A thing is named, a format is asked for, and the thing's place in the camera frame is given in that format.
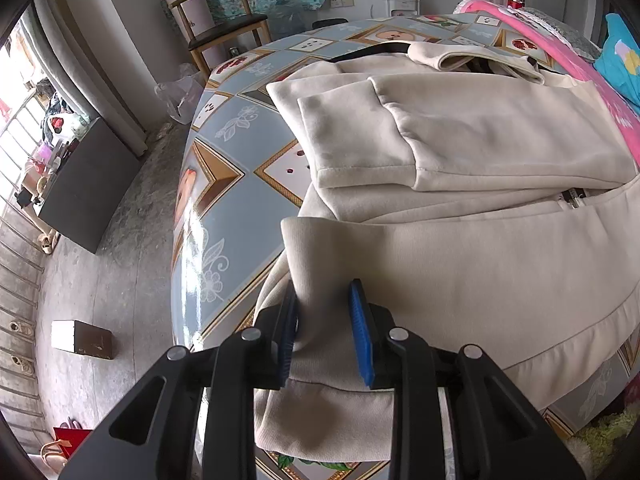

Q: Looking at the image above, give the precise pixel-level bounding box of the brown wooden box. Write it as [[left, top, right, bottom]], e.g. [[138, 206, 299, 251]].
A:
[[51, 320, 115, 360]]

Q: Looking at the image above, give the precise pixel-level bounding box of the red paper bag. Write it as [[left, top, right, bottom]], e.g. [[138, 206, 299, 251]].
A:
[[52, 425, 96, 461]]

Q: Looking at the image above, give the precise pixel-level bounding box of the metal window grille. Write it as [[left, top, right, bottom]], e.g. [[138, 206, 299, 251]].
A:
[[0, 25, 66, 411]]

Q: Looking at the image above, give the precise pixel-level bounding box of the green fluffy rug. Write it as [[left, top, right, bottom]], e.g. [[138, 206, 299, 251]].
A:
[[570, 410, 640, 480]]

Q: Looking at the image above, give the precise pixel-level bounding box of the grey lace cloth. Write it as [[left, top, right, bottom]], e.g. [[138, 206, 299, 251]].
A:
[[517, 6, 603, 63]]

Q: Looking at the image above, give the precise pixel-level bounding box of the grey curtain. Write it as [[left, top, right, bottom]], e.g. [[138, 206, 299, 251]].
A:
[[30, 0, 151, 156]]

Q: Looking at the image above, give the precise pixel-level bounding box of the pink printed blanket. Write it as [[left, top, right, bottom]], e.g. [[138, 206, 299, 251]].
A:
[[452, 0, 640, 166]]

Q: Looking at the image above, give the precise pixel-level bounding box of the teal printed pillow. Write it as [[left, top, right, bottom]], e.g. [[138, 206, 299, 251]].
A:
[[592, 12, 640, 108]]

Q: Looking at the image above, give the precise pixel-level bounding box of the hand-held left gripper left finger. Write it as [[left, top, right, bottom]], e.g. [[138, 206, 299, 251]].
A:
[[57, 285, 301, 480]]

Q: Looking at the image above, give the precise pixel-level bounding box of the clear plastic bag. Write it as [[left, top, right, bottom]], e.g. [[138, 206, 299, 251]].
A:
[[155, 62, 211, 126], [267, 2, 313, 41]]

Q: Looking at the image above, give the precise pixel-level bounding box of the black cabinet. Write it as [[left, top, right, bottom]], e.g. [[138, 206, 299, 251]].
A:
[[37, 117, 143, 253]]

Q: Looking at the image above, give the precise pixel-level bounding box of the wooden chair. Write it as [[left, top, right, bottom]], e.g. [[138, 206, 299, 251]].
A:
[[164, 0, 273, 73]]

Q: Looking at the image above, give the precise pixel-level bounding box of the patterned tablecloth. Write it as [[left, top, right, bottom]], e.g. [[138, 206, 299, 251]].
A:
[[170, 12, 640, 480]]

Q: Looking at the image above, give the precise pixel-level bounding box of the cream zip jacket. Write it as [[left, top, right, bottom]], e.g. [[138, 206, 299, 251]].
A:
[[252, 42, 640, 463]]

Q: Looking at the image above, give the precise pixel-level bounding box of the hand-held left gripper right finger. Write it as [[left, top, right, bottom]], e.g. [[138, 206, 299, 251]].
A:
[[348, 279, 586, 480]]

